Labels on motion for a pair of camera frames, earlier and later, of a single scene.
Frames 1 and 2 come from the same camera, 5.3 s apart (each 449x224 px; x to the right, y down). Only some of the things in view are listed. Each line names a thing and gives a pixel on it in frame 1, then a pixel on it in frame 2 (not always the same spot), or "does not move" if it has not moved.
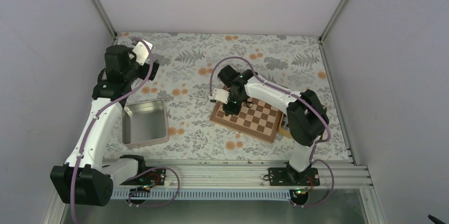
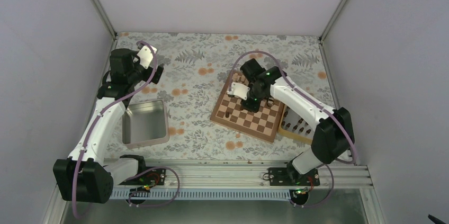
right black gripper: [234, 111] to [254, 108]
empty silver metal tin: [145, 124] does not move
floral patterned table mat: [188, 74] does not move
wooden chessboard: [256, 118] does not move
